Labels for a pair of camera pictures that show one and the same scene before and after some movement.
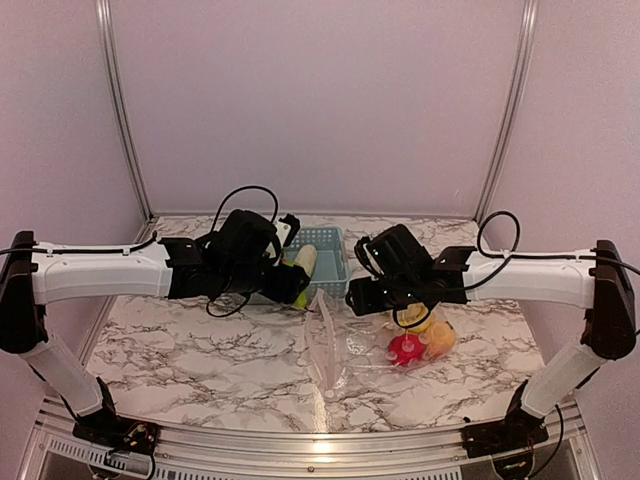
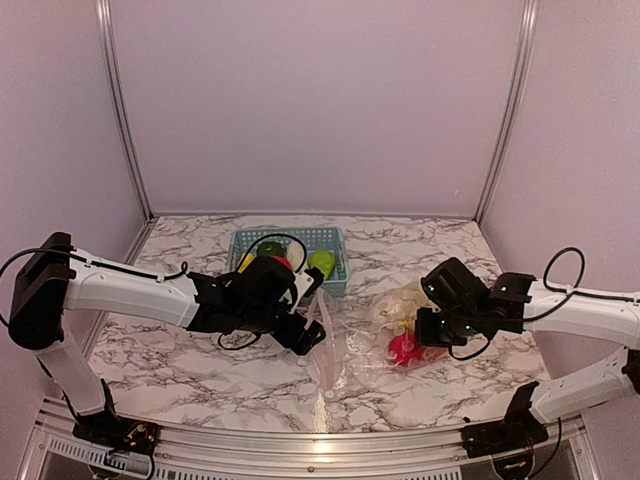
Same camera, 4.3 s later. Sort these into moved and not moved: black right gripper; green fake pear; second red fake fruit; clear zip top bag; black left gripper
Moved: black right gripper; green fake pear; black left gripper
Not moved: clear zip top bag; second red fake fruit
